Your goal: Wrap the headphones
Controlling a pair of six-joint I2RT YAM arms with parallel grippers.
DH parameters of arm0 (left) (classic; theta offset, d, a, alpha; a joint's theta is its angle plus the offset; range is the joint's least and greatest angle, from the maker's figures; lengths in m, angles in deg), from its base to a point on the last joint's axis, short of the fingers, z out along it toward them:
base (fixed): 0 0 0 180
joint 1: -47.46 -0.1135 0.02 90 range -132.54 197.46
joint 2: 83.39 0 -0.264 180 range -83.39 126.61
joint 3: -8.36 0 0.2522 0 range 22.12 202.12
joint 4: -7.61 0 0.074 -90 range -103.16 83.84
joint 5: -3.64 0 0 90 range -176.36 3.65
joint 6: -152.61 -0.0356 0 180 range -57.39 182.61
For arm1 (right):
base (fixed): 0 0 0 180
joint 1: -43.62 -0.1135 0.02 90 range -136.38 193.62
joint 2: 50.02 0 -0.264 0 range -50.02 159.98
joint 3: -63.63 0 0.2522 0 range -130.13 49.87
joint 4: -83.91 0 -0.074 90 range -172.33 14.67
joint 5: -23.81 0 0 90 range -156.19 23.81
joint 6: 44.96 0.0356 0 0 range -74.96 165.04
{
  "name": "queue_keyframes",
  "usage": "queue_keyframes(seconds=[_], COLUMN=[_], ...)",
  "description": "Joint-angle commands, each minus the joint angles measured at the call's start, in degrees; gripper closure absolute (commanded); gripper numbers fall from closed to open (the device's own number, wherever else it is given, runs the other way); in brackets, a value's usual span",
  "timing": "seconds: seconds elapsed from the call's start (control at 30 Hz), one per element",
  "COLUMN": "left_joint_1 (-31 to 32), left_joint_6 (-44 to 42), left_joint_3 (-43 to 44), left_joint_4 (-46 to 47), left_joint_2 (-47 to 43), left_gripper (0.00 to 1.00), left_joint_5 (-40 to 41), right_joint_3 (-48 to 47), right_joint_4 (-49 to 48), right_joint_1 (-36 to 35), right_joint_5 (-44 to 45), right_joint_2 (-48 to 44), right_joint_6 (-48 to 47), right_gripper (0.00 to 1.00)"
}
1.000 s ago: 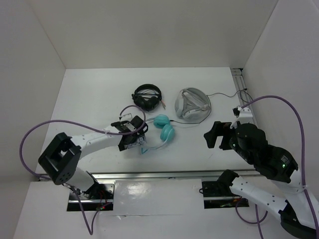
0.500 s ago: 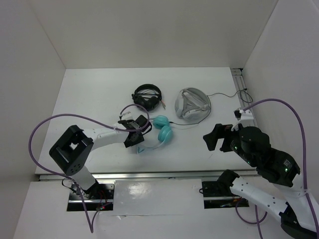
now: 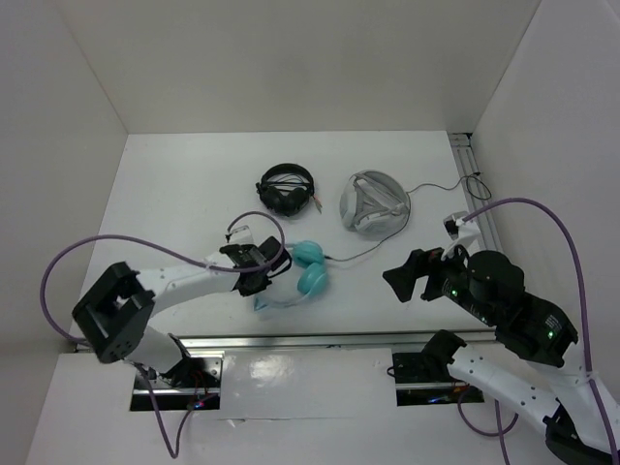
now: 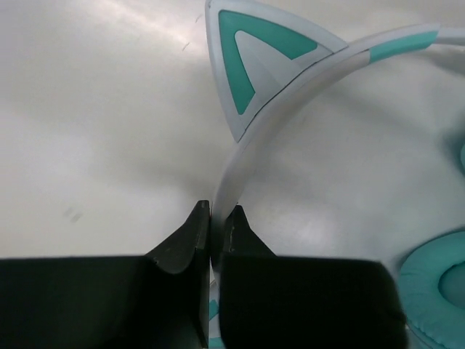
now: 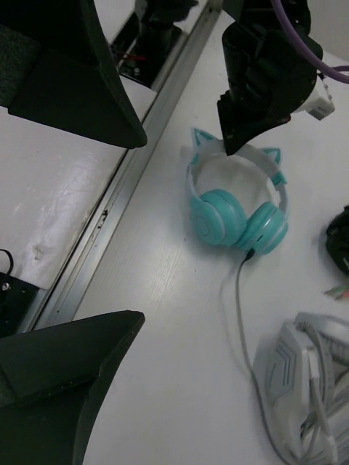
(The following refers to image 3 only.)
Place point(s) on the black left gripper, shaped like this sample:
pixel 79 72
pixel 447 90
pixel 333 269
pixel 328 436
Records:
pixel 261 287

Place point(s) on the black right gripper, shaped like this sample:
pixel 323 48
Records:
pixel 418 262

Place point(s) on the teal cat-ear headphones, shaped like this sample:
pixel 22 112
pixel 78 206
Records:
pixel 313 281

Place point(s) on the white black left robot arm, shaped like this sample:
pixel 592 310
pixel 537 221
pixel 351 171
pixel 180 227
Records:
pixel 114 314

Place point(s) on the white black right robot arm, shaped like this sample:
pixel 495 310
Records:
pixel 576 415

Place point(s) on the grey white headphones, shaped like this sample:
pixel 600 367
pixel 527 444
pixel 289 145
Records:
pixel 373 204

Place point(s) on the black headphones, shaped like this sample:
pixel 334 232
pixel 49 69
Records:
pixel 285 189

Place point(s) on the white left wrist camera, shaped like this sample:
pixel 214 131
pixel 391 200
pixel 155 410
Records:
pixel 239 235

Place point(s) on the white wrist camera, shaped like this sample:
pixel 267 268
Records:
pixel 462 233
pixel 239 235

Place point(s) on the aluminium front rail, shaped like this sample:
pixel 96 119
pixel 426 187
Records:
pixel 307 341

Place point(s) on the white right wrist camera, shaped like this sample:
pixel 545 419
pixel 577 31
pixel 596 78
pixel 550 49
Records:
pixel 462 233

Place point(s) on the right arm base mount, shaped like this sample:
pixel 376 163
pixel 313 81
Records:
pixel 420 381

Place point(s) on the aluminium side rail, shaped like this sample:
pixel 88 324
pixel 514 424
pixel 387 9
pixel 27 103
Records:
pixel 475 188

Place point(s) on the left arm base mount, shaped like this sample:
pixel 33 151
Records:
pixel 198 387

